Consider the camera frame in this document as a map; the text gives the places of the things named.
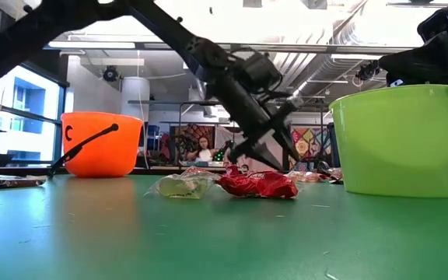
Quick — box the white cylindrical tank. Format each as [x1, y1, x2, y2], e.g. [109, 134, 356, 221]
[121, 76, 151, 121]

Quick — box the long ceiling light rail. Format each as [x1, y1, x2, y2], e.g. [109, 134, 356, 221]
[44, 38, 419, 55]

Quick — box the colourful patchwork tapestry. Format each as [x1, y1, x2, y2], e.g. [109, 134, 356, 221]
[289, 126, 332, 172]

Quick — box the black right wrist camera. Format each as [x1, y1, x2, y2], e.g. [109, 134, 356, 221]
[417, 1, 448, 43]

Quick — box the green table mat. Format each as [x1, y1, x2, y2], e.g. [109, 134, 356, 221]
[0, 173, 448, 280]

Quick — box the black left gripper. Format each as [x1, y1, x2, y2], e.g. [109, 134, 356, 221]
[204, 65, 301, 171]

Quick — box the lime green plastic bucket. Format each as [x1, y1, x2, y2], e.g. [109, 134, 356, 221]
[328, 84, 448, 198]

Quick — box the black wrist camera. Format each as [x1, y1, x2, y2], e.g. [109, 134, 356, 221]
[239, 52, 283, 93]
[417, 1, 448, 43]

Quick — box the silver ventilation duct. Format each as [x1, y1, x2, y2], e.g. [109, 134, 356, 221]
[270, 23, 365, 114]

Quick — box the white hanging cloth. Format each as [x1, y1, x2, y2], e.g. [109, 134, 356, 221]
[214, 124, 235, 156]

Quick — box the orange plastic halloween bucket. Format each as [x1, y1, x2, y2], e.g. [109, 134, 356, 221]
[47, 111, 145, 180]

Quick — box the black round ceiling device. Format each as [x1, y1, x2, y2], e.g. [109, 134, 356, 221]
[102, 65, 120, 83]

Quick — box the brown mandala tapestry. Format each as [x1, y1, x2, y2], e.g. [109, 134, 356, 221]
[169, 123, 216, 163]

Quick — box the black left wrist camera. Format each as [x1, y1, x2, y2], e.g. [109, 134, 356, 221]
[239, 52, 283, 93]

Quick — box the large glass window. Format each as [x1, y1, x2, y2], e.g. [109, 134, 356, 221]
[0, 64, 68, 168]

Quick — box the person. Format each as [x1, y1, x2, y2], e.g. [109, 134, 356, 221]
[187, 135, 219, 163]

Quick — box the black metal table frame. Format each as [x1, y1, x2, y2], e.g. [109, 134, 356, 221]
[0, 166, 448, 187]

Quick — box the clear red candy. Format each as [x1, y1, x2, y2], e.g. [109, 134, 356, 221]
[324, 166, 344, 184]
[285, 170, 326, 184]
[180, 166, 223, 180]

